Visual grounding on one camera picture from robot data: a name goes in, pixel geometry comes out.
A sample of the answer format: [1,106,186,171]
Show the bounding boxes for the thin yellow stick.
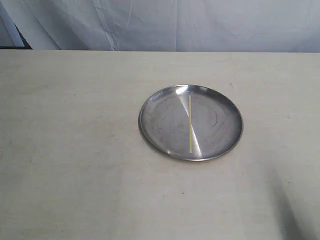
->
[188,95,193,153]

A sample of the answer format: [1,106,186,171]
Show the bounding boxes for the round stainless steel plate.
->
[138,84,244,162]

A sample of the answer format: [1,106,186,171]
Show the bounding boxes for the white backdrop cloth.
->
[0,0,320,53]

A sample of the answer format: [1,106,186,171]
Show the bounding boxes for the dark frame behind table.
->
[0,5,32,50]

